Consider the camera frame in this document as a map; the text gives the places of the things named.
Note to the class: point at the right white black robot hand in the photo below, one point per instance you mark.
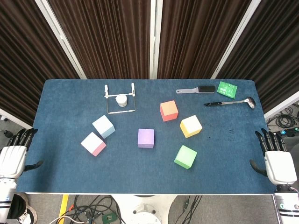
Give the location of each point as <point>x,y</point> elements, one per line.
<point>279,165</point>

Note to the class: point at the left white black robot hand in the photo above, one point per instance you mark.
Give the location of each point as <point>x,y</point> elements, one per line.
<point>12,161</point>

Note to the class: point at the pink cube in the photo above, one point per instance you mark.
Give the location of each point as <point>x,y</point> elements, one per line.
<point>92,143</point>

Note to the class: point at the yellow cube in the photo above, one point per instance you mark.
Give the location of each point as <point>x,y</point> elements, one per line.
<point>191,126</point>

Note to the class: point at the light blue cube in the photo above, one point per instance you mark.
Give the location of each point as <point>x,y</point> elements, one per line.
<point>104,126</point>

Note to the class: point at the red cube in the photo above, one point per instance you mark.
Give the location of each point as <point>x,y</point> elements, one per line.
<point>168,110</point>

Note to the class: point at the green cube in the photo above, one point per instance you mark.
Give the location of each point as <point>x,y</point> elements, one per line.
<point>185,156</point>

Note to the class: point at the purple cube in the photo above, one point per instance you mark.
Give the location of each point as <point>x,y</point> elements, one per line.
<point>146,138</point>

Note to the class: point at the black power strips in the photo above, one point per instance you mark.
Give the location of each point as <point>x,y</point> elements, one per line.
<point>286,140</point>

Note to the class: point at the white black sneaker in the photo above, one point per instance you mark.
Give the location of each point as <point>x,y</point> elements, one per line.
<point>28,215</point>

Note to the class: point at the yellow floor tape strip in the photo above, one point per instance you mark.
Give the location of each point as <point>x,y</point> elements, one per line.
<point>63,205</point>

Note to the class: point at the green foil packet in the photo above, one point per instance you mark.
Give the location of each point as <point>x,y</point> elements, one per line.
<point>226,89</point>

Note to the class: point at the dark brown curtain panel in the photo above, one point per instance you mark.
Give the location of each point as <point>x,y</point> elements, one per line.
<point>280,46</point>
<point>105,35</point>
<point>191,35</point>
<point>23,58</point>

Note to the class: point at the grey brush black bristles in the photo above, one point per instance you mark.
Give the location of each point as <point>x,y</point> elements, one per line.
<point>206,89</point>

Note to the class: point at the green electronics box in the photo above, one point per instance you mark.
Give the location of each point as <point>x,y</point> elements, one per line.
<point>108,218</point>

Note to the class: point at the small white jar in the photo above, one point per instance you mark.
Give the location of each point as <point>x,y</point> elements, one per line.
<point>121,100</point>

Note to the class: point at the blue felt table cover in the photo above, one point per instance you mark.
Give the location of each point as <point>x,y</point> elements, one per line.
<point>140,172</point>

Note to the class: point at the white partition frame rail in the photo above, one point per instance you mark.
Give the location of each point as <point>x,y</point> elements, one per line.
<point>280,106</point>
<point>14,117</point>

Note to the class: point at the white partition post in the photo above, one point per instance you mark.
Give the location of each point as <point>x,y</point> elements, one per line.
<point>61,37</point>
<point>233,39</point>
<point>154,35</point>

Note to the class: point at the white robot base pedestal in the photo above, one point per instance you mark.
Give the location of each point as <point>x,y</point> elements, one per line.
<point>144,210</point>

